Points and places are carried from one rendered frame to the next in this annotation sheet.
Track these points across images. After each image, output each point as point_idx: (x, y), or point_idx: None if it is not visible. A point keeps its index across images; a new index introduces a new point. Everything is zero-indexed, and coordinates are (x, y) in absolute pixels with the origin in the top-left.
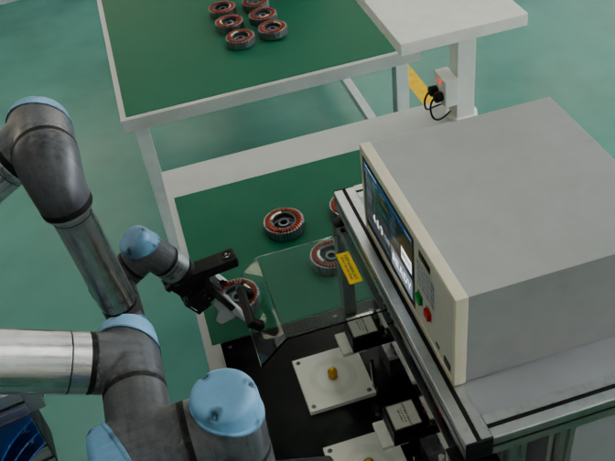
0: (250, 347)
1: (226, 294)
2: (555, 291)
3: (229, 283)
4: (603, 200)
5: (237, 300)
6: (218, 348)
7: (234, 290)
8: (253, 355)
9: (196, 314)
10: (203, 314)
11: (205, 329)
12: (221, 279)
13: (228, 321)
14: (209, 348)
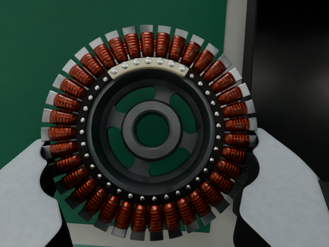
0: (290, 147)
1: (258, 224)
2: None
3: (58, 141)
4: None
5: (176, 137)
6: (223, 219)
7: (99, 128)
8: (320, 150)
9: (79, 243)
10: (89, 225)
11: (147, 234)
12: (43, 196)
13: (149, 170)
14: (216, 242)
